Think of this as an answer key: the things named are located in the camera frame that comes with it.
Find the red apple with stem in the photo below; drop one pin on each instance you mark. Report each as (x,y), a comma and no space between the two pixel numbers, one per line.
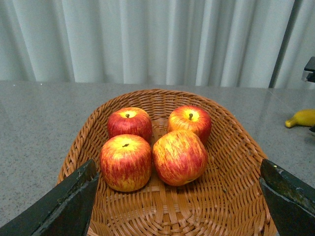
(193,119)

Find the dark red back apple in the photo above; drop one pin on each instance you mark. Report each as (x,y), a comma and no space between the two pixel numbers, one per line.
(130,120)

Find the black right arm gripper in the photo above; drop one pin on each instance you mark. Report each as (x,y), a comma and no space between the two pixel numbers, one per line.
(308,74)

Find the brown wicker basket left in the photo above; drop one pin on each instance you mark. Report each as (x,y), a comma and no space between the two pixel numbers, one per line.
(225,201)

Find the pale grey curtain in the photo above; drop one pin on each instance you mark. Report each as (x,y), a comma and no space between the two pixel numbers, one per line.
(225,43)

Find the yellow banana far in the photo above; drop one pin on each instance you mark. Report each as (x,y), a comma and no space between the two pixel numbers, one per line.
(304,117)

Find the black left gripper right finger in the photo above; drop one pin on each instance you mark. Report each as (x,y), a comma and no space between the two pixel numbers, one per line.
(291,201)

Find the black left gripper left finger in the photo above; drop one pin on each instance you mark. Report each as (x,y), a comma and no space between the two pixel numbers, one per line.
(66,210)

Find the red yellow striped apple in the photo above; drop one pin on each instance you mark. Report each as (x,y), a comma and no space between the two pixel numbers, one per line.
(179,157)

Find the red yellow front apple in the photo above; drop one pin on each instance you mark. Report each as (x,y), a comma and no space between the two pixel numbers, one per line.
(126,162)

